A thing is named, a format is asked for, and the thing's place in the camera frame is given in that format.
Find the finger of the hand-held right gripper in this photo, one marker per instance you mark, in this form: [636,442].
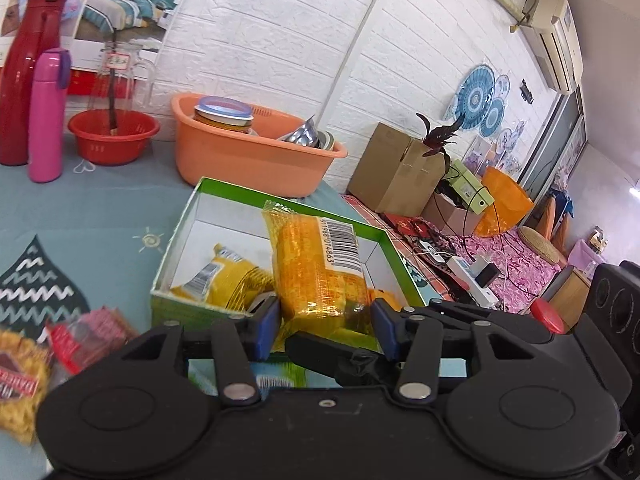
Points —
[490,312]
[325,360]

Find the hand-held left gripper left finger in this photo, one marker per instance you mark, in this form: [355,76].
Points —
[267,325]

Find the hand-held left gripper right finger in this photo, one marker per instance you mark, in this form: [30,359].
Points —
[385,327]

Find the orange snack packet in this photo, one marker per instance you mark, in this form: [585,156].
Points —
[382,299]

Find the yellow transparent snack packet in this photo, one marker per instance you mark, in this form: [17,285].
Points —
[310,270]

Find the green cardboard box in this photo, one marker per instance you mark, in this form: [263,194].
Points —
[225,225]

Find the clear packet of yellow crisps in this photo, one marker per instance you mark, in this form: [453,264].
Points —
[20,410]

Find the black power adapter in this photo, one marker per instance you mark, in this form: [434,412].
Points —
[486,275]

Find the white power strip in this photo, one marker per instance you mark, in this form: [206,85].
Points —
[465,280]

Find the wooden cabinet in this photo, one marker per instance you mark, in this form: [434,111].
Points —
[570,295]

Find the red round stool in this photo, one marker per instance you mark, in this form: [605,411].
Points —
[547,315]

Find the purple plastic bin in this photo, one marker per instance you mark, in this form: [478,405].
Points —
[585,260]

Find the round straw cushion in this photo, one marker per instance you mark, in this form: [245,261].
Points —
[540,245]

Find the red printed bag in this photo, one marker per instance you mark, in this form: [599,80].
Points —
[410,227]

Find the open cardboard box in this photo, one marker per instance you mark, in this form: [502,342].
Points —
[450,215]

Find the red plaid cloth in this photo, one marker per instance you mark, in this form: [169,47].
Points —
[370,217]

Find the orange bag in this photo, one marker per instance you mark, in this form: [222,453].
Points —
[505,200]

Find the light green box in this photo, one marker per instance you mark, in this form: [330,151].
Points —
[470,185]

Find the closed cardboard box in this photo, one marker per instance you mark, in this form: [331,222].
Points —
[390,170]

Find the orange plastic basin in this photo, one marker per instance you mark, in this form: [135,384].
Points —
[240,165]

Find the dark purple plant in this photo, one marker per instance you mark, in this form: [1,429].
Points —
[440,137]

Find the dark red dates packet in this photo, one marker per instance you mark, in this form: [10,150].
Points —
[85,335]

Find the steel bowl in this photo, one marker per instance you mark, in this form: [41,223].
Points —
[300,135]

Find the pale green bowl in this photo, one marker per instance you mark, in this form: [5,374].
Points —
[327,141]

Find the medium blue paper fan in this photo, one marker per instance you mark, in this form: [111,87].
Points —
[492,117]

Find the teal printed tablecloth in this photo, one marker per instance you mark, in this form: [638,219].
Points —
[100,210]

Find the bowl with blue lid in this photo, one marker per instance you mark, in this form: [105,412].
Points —
[222,112]

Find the large blue paper fan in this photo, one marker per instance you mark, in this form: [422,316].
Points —
[475,95]

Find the small pale paper fan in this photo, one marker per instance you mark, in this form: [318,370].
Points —
[501,86]

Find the red plastic basin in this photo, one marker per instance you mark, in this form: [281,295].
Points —
[112,147]

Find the dark stirring stick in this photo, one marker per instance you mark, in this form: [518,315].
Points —
[113,100]

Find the glass pitcher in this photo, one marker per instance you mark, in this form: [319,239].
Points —
[130,85]

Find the air conditioner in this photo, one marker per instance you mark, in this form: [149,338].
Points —
[555,30]

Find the pink bottle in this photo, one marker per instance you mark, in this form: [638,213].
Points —
[47,125]

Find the red thermos jug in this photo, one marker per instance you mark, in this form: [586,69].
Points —
[20,85]

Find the black wall bracket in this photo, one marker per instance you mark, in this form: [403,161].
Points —
[526,92]

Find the white wall pipe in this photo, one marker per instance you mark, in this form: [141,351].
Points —
[360,35]

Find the wall poster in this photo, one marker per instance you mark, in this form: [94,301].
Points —
[125,5]

